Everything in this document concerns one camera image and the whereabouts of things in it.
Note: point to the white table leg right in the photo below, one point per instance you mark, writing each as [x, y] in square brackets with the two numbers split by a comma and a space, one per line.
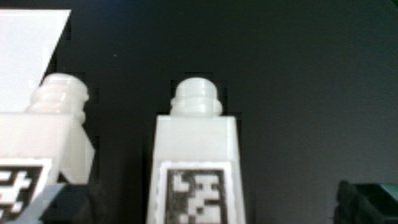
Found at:
[46, 151]

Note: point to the white table leg with tag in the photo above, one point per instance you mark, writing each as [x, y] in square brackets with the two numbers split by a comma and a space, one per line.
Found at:
[195, 193]

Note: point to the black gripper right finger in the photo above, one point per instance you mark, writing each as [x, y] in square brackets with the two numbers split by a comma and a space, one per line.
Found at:
[366, 203]

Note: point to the white tag base sheet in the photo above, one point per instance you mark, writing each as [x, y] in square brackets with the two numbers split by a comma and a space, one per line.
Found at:
[30, 30]

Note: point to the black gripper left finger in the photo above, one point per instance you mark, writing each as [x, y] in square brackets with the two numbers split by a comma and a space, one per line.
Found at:
[69, 204]

